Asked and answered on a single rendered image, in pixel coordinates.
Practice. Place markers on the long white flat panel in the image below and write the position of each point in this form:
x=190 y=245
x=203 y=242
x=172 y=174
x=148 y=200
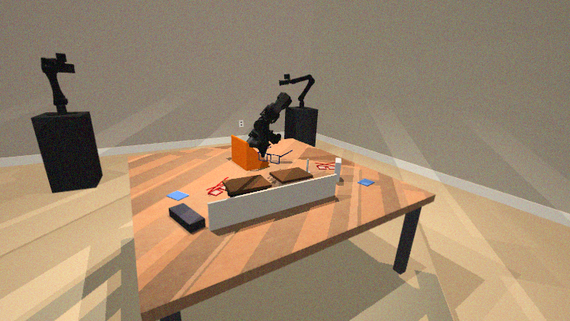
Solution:
x=230 y=211

